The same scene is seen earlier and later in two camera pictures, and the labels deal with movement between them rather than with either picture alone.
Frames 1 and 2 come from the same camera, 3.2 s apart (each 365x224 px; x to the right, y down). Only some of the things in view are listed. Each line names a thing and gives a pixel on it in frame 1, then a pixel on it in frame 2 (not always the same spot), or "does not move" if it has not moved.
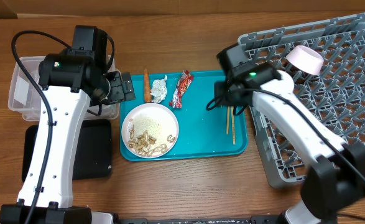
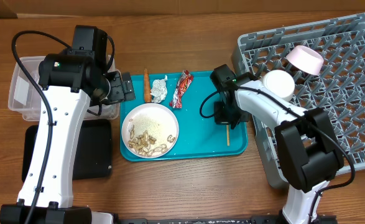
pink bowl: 306,60 does not move
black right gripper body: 221,87 → 228,113
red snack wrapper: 182,85 does not move
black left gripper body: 117,93 does not move
